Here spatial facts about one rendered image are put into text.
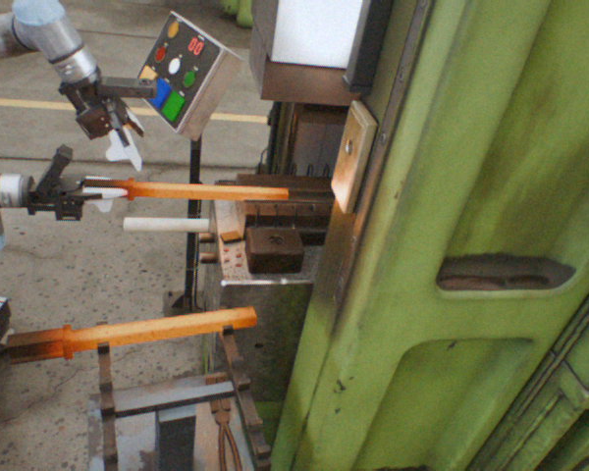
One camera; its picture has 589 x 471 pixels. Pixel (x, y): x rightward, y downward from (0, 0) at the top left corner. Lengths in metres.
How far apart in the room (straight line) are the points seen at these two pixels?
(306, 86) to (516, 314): 0.58
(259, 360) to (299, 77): 0.69
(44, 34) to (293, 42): 0.44
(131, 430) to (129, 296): 1.30
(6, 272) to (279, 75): 1.83
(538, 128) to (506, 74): 0.17
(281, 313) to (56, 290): 1.43
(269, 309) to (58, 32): 0.69
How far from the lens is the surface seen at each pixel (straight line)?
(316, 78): 1.05
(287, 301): 1.18
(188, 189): 1.21
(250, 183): 1.30
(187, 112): 1.55
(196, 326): 0.94
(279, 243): 1.13
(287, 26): 0.95
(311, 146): 1.42
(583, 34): 0.82
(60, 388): 2.11
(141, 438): 1.13
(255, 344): 1.30
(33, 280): 2.52
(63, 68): 1.08
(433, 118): 0.68
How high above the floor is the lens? 1.68
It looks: 37 degrees down
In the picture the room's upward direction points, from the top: 11 degrees clockwise
